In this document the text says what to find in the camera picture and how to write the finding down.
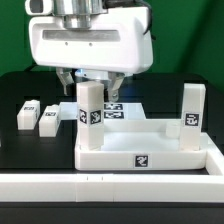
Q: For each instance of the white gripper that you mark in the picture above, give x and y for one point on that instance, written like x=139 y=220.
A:
x=117 y=41

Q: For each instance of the white desk top tray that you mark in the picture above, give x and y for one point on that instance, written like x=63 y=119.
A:
x=149 y=144

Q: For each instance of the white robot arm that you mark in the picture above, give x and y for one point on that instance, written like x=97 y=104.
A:
x=78 y=14

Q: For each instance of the white fiducial marker plate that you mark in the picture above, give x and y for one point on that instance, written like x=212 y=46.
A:
x=127 y=111

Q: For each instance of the white L-shaped obstacle fence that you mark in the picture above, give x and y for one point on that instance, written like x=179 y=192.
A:
x=86 y=187

